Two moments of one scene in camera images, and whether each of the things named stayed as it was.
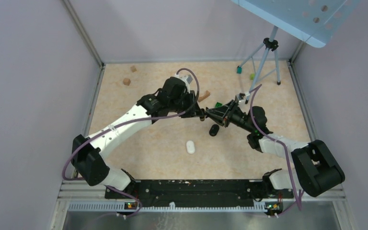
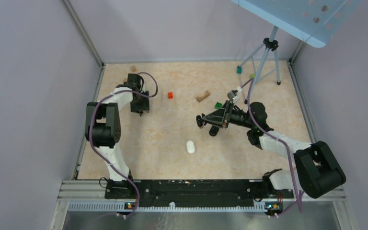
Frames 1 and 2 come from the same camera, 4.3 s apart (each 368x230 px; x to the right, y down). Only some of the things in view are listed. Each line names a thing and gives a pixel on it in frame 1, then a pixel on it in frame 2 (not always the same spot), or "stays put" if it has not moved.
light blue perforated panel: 316,21 stays put
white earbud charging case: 190,146 stays put
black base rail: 200,193 stays put
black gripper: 239,97 to 233,94
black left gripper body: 188,100 to 140,104
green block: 218,105 stays put
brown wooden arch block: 203,97 stays put
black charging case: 202,116 to 199,121
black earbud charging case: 214,130 stays put
